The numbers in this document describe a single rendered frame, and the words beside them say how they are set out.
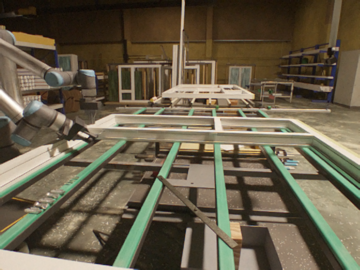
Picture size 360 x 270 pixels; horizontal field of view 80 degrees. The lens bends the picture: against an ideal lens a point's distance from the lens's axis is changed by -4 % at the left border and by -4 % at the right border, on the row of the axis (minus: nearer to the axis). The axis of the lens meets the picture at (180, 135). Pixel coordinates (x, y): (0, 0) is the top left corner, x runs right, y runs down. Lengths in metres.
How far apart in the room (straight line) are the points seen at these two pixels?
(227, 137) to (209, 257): 0.73
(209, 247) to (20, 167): 0.82
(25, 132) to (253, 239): 1.10
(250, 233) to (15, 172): 0.98
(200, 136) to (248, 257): 0.69
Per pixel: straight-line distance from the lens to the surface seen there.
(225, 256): 0.60
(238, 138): 1.36
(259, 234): 1.02
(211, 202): 1.28
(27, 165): 1.15
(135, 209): 1.30
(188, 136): 1.35
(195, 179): 0.94
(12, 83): 1.92
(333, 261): 0.71
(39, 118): 1.20
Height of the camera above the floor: 1.28
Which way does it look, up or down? 16 degrees down
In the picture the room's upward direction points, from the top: straight up
